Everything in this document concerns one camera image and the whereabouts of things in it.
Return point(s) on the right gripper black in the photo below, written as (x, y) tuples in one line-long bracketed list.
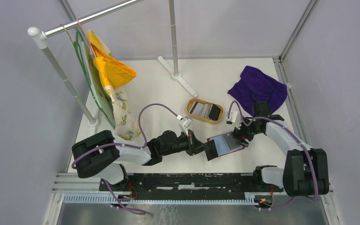
[(237, 134)]

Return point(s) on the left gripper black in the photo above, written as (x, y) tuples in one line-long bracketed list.
[(194, 146)]

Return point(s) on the black credit card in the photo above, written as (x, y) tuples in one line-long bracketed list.
[(211, 152)]

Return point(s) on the red card holder wallet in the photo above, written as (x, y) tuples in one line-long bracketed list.
[(225, 144)]

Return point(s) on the oval wooden tray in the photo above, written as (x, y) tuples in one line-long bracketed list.
[(206, 120)]

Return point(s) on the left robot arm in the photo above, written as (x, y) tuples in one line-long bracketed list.
[(101, 155)]

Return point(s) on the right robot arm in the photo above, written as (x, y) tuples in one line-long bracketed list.
[(305, 172)]

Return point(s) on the silver credit card in tray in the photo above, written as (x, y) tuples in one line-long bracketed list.
[(200, 109)]

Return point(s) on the black card in tray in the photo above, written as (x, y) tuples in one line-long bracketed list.
[(214, 113)]

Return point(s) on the purple cloth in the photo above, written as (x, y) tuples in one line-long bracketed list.
[(255, 86)]

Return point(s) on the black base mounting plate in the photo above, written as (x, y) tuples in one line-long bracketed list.
[(193, 186)]

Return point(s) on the yellow dinosaur print garment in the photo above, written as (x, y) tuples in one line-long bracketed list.
[(113, 76)]

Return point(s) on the green clothes hanger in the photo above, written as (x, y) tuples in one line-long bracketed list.
[(89, 70)]

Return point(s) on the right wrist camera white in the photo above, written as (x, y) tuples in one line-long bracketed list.
[(233, 118)]

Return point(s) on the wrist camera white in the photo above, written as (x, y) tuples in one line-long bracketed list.
[(184, 123), (233, 118)]

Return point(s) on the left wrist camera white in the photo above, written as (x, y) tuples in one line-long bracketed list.
[(184, 123)]

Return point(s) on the white cable duct strip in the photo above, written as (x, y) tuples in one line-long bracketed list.
[(109, 199)]

